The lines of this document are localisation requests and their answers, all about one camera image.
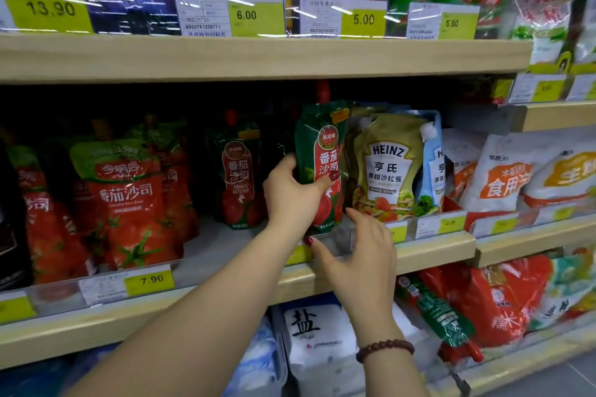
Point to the person's right hand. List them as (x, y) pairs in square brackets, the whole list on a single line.
[(368, 271)]

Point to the person's left hand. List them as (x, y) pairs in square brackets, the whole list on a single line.
[(288, 196)]

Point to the person's left thumb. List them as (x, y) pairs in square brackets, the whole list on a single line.
[(319, 183)]

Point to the person's right thumb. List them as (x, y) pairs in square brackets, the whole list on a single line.
[(319, 250)]

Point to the green ketchup pouch red cap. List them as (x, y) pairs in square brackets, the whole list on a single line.
[(238, 178), (323, 150)]

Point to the person's right forearm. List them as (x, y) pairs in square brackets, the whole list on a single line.
[(391, 376)]

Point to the person's left forearm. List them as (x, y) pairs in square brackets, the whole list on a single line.
[(200, 317)]

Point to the olive salad dressing pouch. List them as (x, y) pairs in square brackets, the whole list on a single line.
[(389, 168)]

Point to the white and yellow price tag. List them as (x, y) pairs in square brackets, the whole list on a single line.
[(344, 19), (399, 232), (130, 282), (233, 15), (444, 22), (538, 88), (496, 225), (440, 226), (582, 87)]

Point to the light blue salad dressing pouch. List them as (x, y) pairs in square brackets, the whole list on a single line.
[(435, 168)]

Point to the blue and white salt bag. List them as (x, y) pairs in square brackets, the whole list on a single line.
[(256, 359)]

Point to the green and red stick packet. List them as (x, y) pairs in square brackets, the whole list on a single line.
[(437, 313)]

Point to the red ketchup pouch green top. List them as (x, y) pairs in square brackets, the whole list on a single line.
[(46, 229), (179, 192), (130, 206)]

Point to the white bag orange print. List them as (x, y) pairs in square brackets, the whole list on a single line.
[(458, 159)]

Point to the long wooden shelf board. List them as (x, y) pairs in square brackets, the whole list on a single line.
[(233, 59), (93, 324)]

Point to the white starch bag orange label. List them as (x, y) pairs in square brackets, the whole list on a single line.
[(500, 178)]

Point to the red rice flour bag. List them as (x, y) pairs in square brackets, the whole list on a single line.
[(503, 299)]

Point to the short wooden shelf board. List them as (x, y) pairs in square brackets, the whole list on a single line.
[(535, 238), (521, 364), (554, 115)]

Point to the white bag yellow label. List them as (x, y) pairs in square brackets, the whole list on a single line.
[(563, 178)]

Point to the white and teal printed bag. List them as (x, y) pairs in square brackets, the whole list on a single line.
[(565, 289)]

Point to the clear bag green label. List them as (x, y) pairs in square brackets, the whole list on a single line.
[(542, 20), (585, 38)]

